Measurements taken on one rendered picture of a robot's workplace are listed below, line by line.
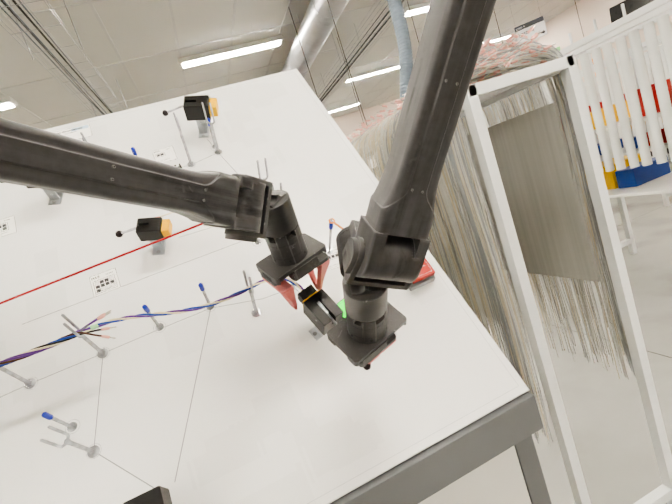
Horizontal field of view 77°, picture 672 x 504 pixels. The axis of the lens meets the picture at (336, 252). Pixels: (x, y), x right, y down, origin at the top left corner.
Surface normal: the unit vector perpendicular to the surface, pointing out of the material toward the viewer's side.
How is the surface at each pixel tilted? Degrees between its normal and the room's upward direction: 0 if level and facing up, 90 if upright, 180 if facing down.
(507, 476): 90
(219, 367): 52
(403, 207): 109
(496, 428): 90
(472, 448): 90
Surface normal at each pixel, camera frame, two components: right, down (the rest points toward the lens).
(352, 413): 0.04, -0.56
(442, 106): 0.21, 0.41
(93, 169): 0.84, 0.11
